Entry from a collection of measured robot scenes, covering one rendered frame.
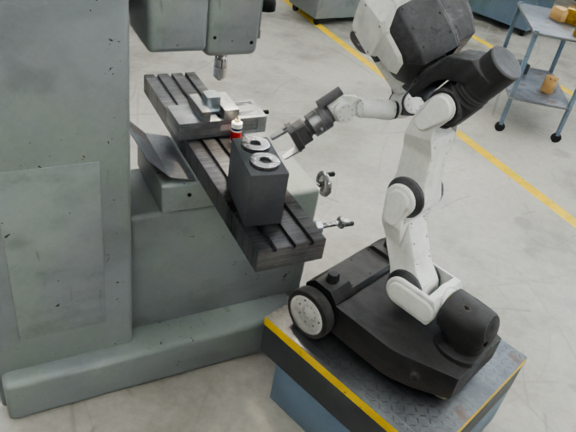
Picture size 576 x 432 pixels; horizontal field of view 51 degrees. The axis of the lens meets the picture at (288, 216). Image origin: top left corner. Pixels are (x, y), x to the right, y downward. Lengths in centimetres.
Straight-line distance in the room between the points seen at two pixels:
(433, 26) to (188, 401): 169
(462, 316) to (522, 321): 130
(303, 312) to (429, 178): 70
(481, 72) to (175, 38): 91
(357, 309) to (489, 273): 150
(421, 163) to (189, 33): 83
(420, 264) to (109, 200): 108
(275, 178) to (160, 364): 109
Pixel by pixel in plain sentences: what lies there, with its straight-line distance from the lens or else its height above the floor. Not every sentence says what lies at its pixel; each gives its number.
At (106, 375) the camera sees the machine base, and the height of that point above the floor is 12.
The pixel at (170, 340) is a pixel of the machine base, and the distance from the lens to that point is 252.
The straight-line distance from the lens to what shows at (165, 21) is 194.
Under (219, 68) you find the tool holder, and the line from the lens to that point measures 217.
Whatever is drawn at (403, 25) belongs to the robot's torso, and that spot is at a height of 155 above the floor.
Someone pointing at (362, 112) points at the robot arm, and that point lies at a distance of 217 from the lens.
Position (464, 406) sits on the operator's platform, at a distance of 231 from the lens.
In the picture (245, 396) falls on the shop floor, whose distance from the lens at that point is 262.
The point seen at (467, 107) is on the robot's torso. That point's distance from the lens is 185.
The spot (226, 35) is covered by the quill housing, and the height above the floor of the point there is 139.
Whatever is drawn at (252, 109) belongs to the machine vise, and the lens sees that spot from 238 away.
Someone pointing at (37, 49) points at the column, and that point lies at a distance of 177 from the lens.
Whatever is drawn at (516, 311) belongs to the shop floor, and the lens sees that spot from 344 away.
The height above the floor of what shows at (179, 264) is 50.
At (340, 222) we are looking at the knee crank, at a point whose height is 55.
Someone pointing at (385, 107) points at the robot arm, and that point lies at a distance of 220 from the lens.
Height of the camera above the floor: 208
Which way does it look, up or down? 36 degrees down
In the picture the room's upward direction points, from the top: 10 degrees clockwise
